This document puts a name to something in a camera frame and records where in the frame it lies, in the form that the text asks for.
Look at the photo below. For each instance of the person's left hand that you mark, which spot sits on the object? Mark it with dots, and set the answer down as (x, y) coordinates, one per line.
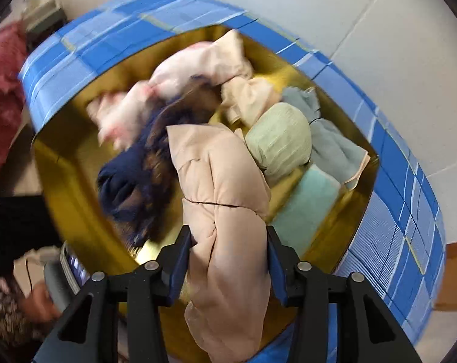
(39, 304)

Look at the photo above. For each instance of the tan glittery cloth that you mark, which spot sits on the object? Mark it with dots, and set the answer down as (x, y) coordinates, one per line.
(251, 98)

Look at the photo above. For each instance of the navy patterned cloth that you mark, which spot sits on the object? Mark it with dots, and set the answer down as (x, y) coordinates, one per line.
(137, 181)

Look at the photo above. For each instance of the person's patterned clothing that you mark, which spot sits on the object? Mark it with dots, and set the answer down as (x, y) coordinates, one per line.
(1, 310)

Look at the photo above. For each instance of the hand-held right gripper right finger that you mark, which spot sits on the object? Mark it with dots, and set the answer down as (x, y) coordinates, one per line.
(275, 264)

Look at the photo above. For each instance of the red crumpled cloth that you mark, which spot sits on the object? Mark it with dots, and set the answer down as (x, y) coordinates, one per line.
(3, 94)

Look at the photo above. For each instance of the beige puffy garment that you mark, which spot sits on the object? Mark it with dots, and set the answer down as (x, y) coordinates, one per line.
(224, 204)

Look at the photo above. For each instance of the blue plaid cloth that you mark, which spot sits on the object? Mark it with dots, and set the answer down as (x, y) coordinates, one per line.
(395, 242)

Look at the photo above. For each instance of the teal cloth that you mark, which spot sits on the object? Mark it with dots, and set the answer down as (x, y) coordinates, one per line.
(304, 208)

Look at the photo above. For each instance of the gold-lined dark box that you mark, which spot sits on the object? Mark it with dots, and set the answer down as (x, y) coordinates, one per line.
(73, 196)

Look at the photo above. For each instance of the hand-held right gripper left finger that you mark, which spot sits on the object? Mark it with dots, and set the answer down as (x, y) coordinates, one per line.
(179, 261)

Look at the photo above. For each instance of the white box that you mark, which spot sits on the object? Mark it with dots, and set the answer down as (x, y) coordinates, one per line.
(43, 9)

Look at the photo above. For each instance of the pink floral cloth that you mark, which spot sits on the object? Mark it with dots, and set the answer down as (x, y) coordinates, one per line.
(198, 68)

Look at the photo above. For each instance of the grey-blue cloth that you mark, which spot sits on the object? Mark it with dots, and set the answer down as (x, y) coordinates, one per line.
(330, 147)

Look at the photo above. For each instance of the green knitted roll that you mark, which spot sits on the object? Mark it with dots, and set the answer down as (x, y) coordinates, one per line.
(279, 140)

